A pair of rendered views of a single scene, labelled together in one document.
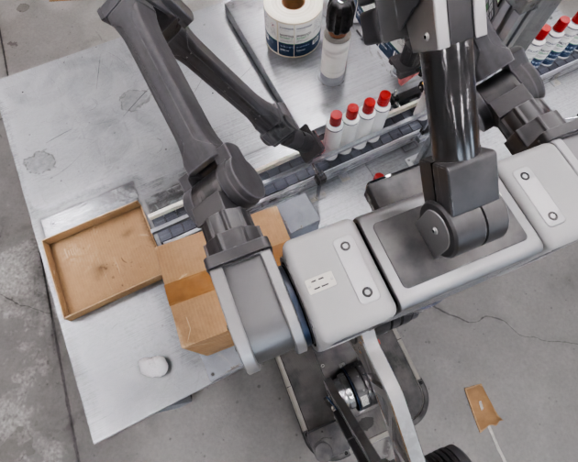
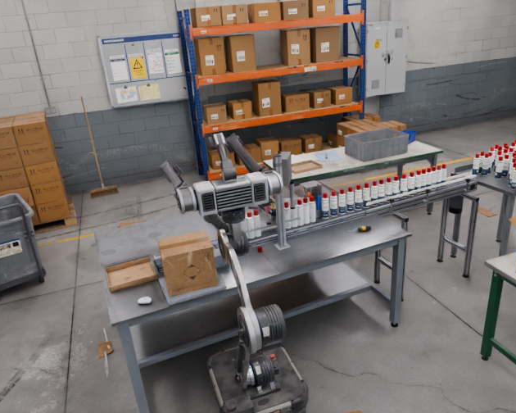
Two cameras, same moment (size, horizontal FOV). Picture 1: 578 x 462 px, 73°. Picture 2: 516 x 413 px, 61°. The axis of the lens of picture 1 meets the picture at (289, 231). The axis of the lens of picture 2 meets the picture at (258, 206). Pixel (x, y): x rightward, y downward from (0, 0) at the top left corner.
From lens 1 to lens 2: 2.20 m
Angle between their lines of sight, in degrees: 46
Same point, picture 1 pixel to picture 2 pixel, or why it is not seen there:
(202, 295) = (172, 247)
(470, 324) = (353, 377)
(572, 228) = (256, 179)
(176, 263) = (165, 242)
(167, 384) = (149, 307)
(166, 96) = (172, 176)
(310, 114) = not seen: hidden behind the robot
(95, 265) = (125, 277)
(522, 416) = not seen: outside the picture
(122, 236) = (139, 270)
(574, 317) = (429, 372)
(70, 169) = (121, 253)
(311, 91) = not seen: hidden behind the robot
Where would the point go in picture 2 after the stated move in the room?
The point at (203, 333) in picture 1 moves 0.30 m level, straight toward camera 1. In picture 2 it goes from (170, 254) to (212, 265)
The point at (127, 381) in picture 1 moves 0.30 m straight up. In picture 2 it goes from (131, 307) to (121, 263)
